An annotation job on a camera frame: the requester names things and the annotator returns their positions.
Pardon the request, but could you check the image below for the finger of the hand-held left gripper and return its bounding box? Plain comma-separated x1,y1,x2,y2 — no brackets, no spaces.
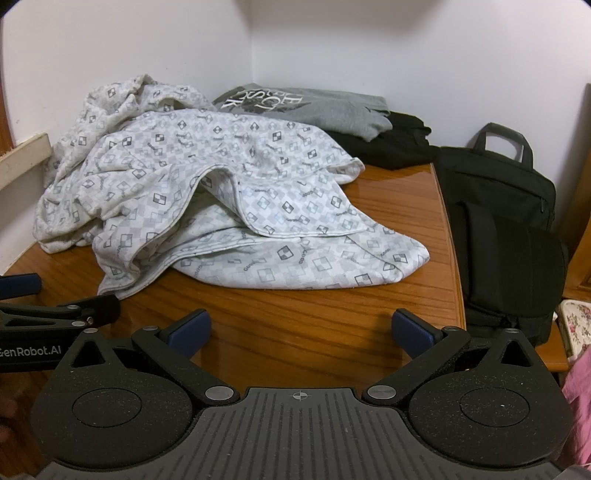
0,294,122,331
0,273,42,301

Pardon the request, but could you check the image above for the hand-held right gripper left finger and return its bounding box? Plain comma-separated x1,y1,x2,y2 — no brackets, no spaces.
58,309,238,409

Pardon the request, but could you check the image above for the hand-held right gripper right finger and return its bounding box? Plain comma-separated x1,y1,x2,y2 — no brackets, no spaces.
361,308,549,409

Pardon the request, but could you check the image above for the white patterned hoodie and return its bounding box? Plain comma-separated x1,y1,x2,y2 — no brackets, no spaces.
33,73,431,296

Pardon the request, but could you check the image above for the beige window sill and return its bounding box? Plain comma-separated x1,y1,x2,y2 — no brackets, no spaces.
0,133,51,195

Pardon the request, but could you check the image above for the black laptop bag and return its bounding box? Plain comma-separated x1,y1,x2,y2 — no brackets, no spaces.
434,122,570,347

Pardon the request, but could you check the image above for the floral cushion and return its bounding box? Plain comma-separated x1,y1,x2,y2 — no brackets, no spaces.
556,299,591,358

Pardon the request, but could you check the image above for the pink clothing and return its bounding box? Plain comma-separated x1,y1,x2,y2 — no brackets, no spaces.
561,346,591,467

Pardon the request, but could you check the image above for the black folded garment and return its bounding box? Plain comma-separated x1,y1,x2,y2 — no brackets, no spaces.
323,111,441,171

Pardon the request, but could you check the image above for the wooden furniture panel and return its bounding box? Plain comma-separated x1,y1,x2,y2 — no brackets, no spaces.
567,83,591,296

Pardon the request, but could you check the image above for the grey printed t-shirt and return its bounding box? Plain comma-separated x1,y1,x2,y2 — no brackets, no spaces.
211,83,393,141

